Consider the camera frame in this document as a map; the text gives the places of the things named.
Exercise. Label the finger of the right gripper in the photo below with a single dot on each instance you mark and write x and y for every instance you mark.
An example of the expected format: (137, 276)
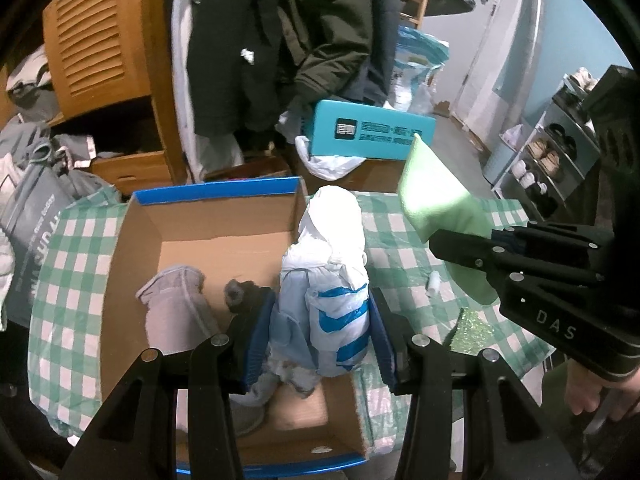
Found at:
(469, 258)

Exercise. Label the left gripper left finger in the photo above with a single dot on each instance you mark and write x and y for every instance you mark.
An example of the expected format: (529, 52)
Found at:
(133, 435)

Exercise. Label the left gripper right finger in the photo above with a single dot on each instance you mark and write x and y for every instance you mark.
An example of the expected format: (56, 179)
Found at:
(505, 434)

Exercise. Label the light green cloth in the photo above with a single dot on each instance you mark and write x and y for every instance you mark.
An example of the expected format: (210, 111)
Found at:
(432, 198)

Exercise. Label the green glitter sponge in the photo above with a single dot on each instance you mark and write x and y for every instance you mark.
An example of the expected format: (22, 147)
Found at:
(470, 335)

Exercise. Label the black sock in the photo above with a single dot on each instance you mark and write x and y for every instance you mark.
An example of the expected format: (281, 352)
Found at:
(245, 299)

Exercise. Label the white blue striped bag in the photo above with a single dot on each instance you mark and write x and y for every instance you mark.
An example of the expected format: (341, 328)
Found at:
(320, 326)

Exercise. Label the person right hand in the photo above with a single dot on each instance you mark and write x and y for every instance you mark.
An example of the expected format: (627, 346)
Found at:
(583, 391)

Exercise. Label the small white crumpled paper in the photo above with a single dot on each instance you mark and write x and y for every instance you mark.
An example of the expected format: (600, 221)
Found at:
(433, 284)

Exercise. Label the grey shoe rack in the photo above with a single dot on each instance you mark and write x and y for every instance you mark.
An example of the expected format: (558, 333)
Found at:
(552, 159)

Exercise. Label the teal shoe box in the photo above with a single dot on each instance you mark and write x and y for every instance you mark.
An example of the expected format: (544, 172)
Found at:
(358, 130)

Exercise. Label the green checkered tablecloth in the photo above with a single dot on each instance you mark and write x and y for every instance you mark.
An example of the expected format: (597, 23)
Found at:
(63, 347)

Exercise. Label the blue white plastic bag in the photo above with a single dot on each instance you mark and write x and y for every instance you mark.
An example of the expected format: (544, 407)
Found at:
(418, 59)

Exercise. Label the olive hanging jacket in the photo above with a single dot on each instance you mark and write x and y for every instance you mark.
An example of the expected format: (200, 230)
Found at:
(330, 44)

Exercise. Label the dark hanging jacket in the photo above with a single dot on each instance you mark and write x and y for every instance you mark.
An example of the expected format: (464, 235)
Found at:
(239, 67)

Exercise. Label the wooden louvered cabinet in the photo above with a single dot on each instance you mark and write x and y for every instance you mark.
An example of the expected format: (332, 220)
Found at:
(111, 73)

